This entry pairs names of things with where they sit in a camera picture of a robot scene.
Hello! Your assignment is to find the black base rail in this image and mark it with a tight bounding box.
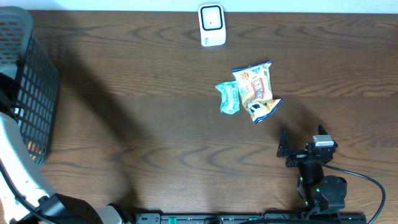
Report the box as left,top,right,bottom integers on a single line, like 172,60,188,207
134,210,367,224

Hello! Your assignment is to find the black plastic mesh basket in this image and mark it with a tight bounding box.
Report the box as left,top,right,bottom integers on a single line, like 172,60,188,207
1,6,60,165

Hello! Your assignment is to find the white barcode scanner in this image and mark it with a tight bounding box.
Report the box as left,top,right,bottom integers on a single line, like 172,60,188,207
198,3,226,47

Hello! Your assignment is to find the green wet wipes pack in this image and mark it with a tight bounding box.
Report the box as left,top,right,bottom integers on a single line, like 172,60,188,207
215,81,240,114

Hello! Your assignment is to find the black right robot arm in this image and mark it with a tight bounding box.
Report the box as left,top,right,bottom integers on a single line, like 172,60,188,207
277,125,347,213

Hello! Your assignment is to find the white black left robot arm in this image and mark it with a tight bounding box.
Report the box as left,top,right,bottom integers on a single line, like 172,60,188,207
1,74,135,224

